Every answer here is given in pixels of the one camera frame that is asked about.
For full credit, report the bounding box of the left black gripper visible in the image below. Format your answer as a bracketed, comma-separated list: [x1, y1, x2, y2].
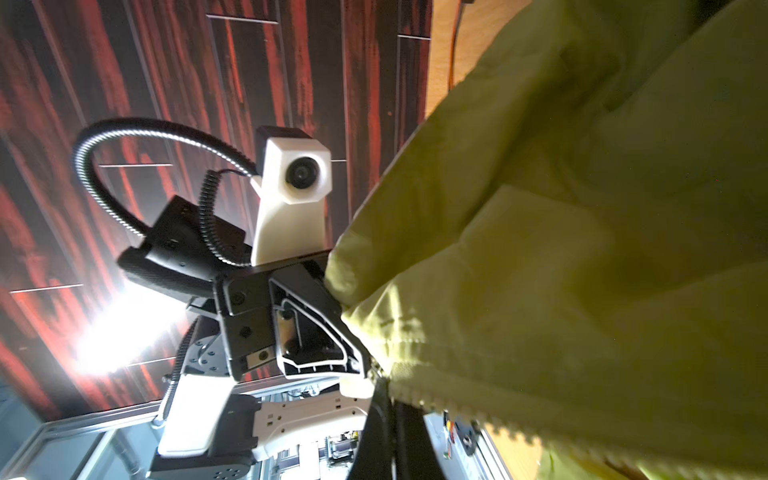
[213, 251, 369, 380]

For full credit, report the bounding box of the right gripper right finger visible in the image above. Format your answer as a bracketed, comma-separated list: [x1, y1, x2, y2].
[393, 401, 446, 480]

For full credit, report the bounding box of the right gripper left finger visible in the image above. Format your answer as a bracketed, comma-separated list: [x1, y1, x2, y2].
[347, 379, 394, 480]

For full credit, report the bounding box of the green jacket with cartoon print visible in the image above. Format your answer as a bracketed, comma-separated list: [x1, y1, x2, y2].
[326, 1, 767, 479]

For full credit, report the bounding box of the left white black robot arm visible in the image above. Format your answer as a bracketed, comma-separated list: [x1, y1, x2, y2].
[72, 118, 373, 479]

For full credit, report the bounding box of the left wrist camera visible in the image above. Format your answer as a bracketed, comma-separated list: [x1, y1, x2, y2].
[250, 126, 333, 266]

